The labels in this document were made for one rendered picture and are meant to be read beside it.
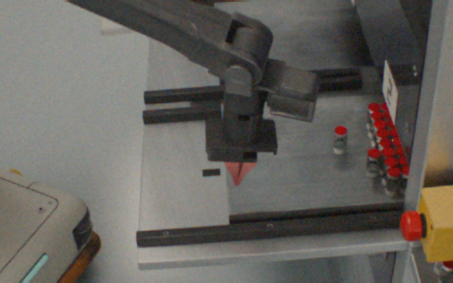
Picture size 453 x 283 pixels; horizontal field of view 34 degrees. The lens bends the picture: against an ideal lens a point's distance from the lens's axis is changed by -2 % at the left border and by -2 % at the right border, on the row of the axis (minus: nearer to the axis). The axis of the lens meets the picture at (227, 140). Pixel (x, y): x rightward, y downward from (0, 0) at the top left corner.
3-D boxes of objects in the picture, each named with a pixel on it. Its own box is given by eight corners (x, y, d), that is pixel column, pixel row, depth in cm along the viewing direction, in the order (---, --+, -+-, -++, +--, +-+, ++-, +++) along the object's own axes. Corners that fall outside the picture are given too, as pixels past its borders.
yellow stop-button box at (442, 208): (465, 218, 101) (474, 182, 96) (480, 259, 95) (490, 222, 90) (412, 223, 101) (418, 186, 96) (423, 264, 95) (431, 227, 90)
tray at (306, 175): (412, 106, 132) (414, 90, 129) (450, 212, 112) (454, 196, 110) (222, 120, 132) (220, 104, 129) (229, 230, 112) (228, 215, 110)
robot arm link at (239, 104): (231, 52, 102) (221, 75, 98) (280, 62, 101) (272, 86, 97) (228, 92, 107) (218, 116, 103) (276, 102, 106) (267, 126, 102)
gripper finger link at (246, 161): (252, 199, 111) (259, 152, 105) (205, 198, 111) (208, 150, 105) (250, 167, 116) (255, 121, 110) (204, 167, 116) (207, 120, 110)
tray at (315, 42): (373, 6, 157) (374, -8, 155) (401, 79, 138) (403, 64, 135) (215, 17, 157) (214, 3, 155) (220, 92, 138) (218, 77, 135)
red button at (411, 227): (423, 223, 98) (428, 202, 96) (431, 246, 95) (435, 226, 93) (397, 226, 98) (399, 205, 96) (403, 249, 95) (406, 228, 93)
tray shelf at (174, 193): (368, 2, 162) (369, -5, 161) (457, 244, 110) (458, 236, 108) (151, 17, 162) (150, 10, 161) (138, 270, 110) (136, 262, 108)
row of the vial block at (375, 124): (377, 123, 128) (379, 101, 125) (399, 196, 115) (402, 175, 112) (364, 124, 128) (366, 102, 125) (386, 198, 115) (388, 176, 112)
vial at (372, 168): (377, 168, 120) (380, 147, 117) (380, 177, 118) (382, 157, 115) (363, 169, 120) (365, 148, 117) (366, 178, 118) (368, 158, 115)
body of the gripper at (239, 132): (277, 158, 106) (282, 118, 101) (205, 157, 106) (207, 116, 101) (273, 129, 111) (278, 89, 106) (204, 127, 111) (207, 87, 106)
